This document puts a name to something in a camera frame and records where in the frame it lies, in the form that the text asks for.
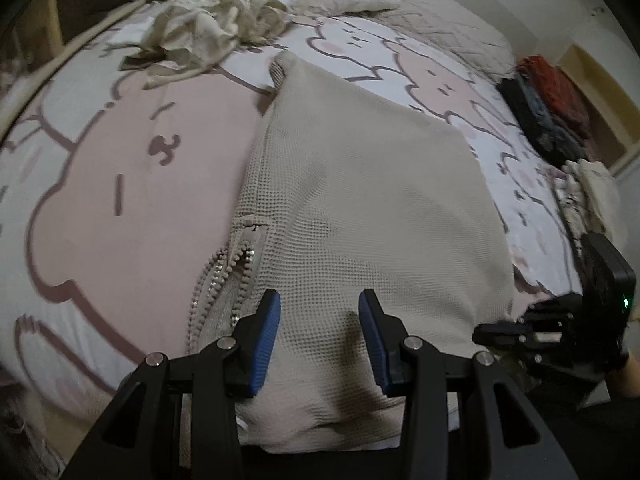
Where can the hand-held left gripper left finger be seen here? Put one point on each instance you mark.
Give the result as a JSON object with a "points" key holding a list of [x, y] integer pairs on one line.
{"points": [[265, 342]]}

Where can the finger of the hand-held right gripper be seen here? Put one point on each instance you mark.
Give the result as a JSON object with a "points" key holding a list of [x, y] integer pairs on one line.
{"points": [[500, 334], [542, 311]]}

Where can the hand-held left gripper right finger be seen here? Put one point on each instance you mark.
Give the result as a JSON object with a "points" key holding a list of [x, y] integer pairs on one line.
{"points": [[372, 342]]}

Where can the beige waffle zip jacket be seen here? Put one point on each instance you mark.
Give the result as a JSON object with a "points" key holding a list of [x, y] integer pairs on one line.
{"points": [[360, 200]]}

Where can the person's right hand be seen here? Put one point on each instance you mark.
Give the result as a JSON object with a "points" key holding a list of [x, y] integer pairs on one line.
{"points": [[625, 379]]}

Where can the white printed folded garment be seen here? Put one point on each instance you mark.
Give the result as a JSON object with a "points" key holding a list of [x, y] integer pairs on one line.
{"points": [[570, 195]]}

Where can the cream folded garment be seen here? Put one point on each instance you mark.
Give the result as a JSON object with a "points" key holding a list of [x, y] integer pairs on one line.
{"points": [[600, 190]]}

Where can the grey folded garment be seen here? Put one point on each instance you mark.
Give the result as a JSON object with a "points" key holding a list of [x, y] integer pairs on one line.
{"points": [[565, 140]]}

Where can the blue folded jeans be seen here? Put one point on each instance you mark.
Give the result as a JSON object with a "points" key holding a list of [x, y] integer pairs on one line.
{"points": [[542, 110]]}

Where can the red plaid folded garment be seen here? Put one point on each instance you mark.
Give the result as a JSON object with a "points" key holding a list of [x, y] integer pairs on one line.
{"points": [[560, 90]]}

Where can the quilted beige pillow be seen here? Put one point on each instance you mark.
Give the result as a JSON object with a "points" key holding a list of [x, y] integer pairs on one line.
{"points": [[450, 35]]}

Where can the cream floral garment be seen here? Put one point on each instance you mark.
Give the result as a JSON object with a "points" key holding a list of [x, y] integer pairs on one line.
{"points": [[210, 25]]}

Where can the wooden bedside shelf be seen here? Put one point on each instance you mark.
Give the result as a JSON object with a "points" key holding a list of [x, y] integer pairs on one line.
{"points": [[30, 60]]}

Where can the cream wall shelf niche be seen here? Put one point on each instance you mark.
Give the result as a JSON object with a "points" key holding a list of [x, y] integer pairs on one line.
{"points": [[610, 110]]}

